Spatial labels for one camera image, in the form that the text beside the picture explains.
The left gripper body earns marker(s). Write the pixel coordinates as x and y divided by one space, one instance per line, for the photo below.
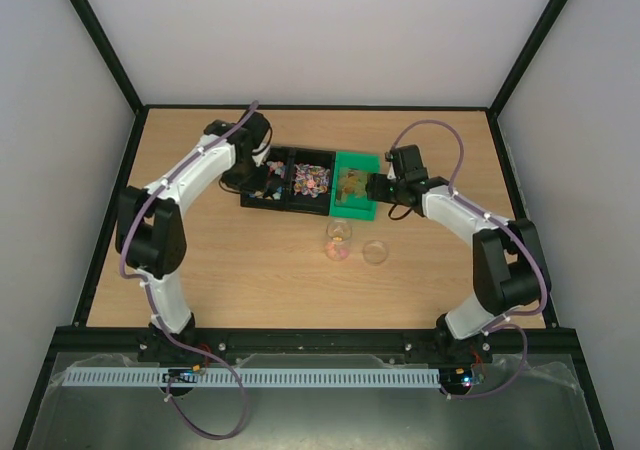
245 177

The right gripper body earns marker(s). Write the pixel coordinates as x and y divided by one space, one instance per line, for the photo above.
373 188

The green bin with gummies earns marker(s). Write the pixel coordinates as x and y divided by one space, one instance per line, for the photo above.
349 196

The black bin with lollipop candies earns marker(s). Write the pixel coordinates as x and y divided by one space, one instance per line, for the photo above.
310 181

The black bin with star candies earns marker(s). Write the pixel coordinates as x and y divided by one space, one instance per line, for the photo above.
270 187

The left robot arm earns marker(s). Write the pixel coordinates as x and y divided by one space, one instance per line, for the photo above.
150 234

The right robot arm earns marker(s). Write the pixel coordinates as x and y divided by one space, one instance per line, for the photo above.
509 272

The clear plastic jar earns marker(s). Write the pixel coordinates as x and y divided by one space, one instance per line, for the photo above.
338 239

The clear jar lid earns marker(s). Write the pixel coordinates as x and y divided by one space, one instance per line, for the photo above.
375 252

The grey slotted cable duct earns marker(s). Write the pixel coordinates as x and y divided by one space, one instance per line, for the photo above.
252 378

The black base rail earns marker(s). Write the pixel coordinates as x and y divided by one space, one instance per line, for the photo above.
430 346

